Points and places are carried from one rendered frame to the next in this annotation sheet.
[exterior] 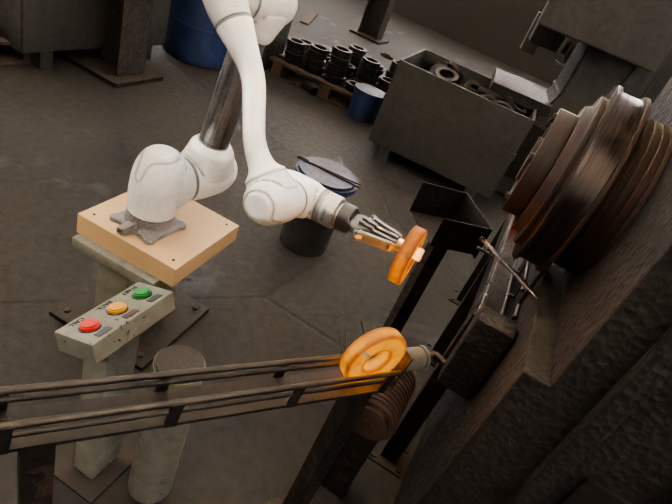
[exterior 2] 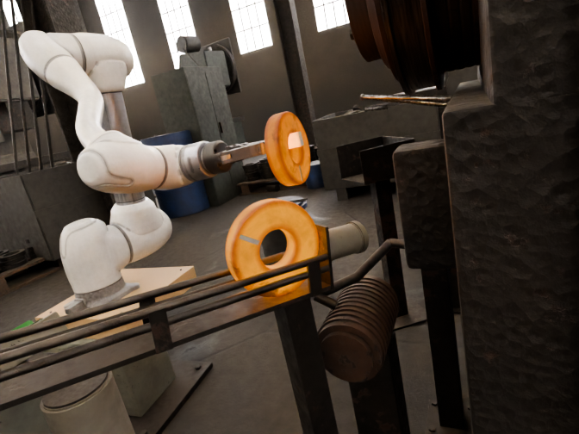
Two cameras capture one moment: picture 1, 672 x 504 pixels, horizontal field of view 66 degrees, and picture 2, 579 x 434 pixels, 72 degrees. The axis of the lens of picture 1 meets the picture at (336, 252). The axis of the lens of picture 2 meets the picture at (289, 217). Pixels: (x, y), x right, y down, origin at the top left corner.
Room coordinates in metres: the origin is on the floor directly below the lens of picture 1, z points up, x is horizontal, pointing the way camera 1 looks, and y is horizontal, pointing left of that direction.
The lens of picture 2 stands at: (0.29, -0.34, 0.92)
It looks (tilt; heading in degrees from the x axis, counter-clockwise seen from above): 16 degrees down; 13
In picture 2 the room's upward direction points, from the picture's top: 12 degrees counter-clockwise
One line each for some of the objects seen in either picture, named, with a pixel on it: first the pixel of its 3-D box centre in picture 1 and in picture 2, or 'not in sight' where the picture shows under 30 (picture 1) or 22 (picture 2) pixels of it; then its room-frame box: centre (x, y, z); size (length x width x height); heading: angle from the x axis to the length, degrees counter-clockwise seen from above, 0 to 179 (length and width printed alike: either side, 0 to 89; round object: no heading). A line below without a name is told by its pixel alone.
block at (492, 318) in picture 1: (477, 354); (430, 205); (1.06, -0.43, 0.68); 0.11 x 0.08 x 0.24; 76
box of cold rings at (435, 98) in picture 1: (453, 122); (382, 144); (4.13, -0.46, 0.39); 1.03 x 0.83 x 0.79; 80
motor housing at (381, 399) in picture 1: (357, 441); (374, 406); (1.00, -0.27, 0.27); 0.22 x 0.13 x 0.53; 166
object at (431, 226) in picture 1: (417, 277); (385, 232); (1.82, -0.35, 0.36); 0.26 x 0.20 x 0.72; 21
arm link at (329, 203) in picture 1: (330, 210); (202, 160); (1.19, 0.06, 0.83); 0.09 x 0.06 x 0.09; 166
